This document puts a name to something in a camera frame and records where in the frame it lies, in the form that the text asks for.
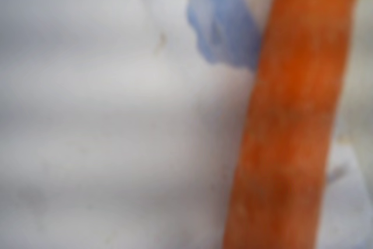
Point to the orange carrot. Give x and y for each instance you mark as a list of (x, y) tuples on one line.
[(294, 115)]

